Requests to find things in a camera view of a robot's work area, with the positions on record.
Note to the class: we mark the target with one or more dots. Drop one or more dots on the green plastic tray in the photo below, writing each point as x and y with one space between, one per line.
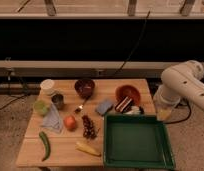
136 141

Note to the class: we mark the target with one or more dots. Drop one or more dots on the dark grape bunch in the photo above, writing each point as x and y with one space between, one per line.
89 131

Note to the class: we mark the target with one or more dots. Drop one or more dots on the brown striped box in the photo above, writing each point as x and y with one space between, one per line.
123 104

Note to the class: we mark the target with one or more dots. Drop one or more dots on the white paper cup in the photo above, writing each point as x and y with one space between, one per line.
47 86

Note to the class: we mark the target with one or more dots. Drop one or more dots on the light blue towel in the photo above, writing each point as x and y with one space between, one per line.
52 120

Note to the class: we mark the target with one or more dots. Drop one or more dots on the red apple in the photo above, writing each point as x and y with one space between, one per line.
70 123

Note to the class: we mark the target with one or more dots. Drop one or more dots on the dark red bowl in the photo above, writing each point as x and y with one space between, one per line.
84 87

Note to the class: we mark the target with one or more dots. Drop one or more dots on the small metal cup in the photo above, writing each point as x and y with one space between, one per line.
58 101

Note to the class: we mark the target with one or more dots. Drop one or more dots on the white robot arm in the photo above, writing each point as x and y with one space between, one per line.
179 81

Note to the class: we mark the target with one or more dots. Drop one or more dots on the green chili pepper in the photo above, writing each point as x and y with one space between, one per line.
46 143

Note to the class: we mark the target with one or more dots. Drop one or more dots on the yellow corn cob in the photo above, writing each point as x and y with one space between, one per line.
84 147

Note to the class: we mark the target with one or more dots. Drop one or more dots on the metal spoon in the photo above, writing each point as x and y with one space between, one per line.
80 107

